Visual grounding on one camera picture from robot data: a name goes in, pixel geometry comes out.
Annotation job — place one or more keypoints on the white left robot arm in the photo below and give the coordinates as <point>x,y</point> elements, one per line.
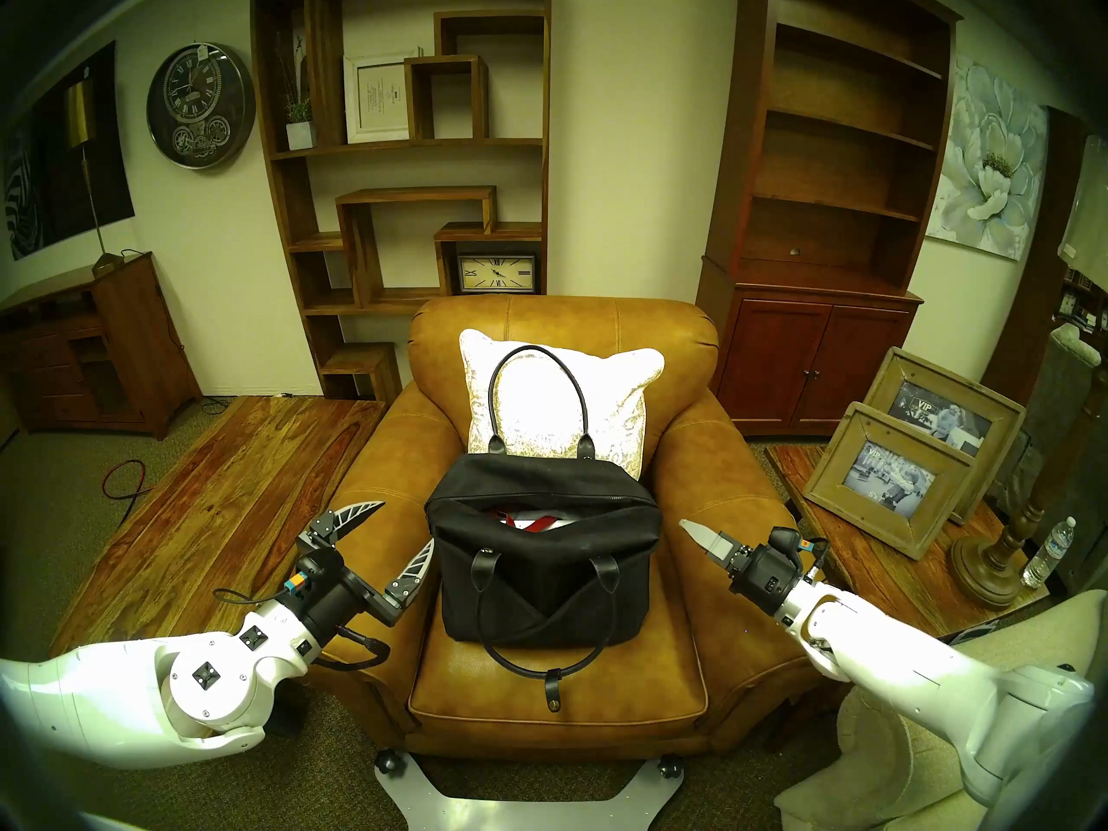
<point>104,691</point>

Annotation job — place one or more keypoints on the white framed certificate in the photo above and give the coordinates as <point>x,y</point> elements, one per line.
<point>376,98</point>

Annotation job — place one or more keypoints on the open wooden shelf unit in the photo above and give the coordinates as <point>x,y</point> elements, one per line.
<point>407,145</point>

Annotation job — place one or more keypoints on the tan leather armchair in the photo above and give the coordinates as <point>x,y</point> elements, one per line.
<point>554,691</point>

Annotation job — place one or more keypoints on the dark wooden media cabinet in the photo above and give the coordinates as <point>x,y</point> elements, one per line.
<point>138,344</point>

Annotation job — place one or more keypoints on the black caster wheel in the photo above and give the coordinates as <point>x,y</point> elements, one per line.
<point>669,766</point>
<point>389,761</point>

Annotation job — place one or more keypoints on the rustic wooden side table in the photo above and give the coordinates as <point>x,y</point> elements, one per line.
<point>883,587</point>

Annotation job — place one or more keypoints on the red and white bag contents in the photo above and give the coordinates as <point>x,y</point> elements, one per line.
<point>541,523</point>

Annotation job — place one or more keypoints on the turned wooden table lamp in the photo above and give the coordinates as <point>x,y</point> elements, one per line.
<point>987,570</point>

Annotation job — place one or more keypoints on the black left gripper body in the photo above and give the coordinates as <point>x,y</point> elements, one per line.
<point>333,600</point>

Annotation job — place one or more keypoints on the rectangular table clock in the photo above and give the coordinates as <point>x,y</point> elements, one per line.
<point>496,273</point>

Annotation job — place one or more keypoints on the beige fabric sofa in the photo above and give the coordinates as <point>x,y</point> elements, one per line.
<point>1030,639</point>

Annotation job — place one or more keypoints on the dark zebra wall art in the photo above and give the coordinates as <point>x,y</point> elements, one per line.
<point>52,171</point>

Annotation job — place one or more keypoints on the clear plastic water bottle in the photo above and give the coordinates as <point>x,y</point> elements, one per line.
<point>1047,557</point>

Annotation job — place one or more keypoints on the small wooden photo frame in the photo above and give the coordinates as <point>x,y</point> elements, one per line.
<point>892,479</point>

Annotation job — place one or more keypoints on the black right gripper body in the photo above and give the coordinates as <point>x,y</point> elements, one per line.
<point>766,574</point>

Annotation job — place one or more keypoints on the large wooden photo frame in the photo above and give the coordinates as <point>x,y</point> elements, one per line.
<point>995,405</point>

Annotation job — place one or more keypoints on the black zipper handbag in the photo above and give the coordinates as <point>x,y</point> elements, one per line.
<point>554,595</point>

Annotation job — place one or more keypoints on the white patterned cushion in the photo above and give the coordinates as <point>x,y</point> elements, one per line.
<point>623,405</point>

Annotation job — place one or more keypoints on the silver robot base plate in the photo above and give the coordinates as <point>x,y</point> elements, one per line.
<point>519,816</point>

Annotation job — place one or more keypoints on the rustic wooden coffee table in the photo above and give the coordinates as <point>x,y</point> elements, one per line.
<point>234,492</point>

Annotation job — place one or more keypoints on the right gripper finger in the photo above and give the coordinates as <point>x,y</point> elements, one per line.
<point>703,547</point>
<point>708,533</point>

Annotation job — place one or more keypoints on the round black wall clock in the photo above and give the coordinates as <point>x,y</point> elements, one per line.
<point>201,106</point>

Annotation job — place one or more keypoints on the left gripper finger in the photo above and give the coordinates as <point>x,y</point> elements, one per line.
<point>414,571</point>
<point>357,518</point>

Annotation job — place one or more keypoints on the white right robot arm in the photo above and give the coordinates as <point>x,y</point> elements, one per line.
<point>909,665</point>

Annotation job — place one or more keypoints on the reddish wooden hutch bookcase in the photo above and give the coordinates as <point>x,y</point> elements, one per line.
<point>805,362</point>

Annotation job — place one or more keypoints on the small potted plant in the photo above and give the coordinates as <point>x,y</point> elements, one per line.
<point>300,134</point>

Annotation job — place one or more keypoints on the dark bookcase with small clocks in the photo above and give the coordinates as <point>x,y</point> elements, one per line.
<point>1082,305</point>

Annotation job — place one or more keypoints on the white flower painting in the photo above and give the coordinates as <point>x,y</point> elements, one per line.
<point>987,163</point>

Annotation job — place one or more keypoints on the slim brass lamp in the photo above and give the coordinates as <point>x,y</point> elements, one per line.
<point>106,262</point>

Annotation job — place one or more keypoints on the grey upholstered armchair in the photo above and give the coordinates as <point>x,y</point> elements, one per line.
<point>1052,388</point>

